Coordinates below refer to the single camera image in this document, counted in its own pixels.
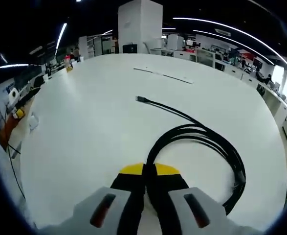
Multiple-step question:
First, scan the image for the row of white cabinets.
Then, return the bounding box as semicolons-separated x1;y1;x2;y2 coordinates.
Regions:
241;72;287;148

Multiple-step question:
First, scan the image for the white cabinet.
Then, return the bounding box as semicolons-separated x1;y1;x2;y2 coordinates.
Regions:
167;34;184;51

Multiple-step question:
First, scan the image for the white charger adapter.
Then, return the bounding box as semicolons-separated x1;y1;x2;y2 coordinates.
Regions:
28;114;40;131

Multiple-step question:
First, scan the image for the white shelf unit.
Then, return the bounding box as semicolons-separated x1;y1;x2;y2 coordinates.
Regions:
79;35;95;60

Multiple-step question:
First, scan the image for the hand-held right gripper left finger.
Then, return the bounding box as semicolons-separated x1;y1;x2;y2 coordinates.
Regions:
39;162;147;235

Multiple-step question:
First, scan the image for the black box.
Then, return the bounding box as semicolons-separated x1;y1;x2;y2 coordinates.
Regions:
122;44;138;53

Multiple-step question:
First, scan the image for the ceiling air vent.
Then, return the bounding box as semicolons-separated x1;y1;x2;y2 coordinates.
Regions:
215;28;232;36

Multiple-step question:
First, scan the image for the thin black cable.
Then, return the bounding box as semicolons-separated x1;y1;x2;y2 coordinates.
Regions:
4;102;27;200

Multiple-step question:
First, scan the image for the white desk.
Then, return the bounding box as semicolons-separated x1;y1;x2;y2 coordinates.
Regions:
20;53;287;232

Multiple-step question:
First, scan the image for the grey desk cable slot cover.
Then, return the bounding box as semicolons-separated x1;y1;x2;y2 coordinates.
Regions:
133;67;194;85

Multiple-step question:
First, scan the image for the white square pillar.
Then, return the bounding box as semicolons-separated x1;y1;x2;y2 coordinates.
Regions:
118;0;163;54

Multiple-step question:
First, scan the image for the ceiling light strip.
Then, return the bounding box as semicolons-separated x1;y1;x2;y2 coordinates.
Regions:
193;29;276;65
172;17;287;70
0;64;29;70
55;23;68;57

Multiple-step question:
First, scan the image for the clear bottle with red cap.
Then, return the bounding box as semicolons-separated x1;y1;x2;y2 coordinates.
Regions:
64;54;74;72

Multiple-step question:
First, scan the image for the small black monitor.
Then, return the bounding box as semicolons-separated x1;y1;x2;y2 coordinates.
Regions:
253;57;264;70

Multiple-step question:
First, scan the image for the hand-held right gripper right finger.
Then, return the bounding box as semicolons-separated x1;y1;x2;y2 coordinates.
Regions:
146;162;259;235

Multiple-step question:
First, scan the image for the black Type-C cable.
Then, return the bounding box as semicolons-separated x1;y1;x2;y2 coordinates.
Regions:
135;95;247;216

